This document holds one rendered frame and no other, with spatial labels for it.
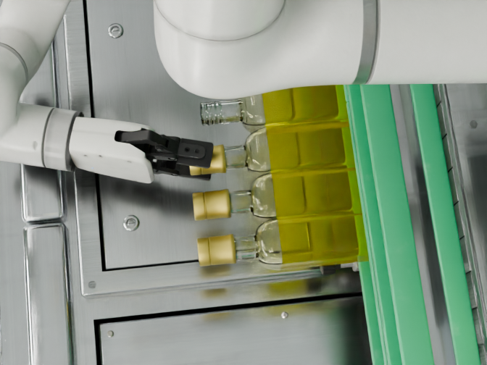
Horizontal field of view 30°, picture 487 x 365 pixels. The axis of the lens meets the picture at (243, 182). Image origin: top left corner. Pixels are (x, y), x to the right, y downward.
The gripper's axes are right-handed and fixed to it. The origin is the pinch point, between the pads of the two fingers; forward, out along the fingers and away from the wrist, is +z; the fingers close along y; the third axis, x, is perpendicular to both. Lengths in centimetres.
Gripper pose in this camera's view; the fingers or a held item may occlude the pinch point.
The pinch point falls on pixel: (197, 160)
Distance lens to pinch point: 112.2
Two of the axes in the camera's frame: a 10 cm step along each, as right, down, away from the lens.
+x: 1.5, -9.5, 2.7
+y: 0.3, -2.7, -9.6
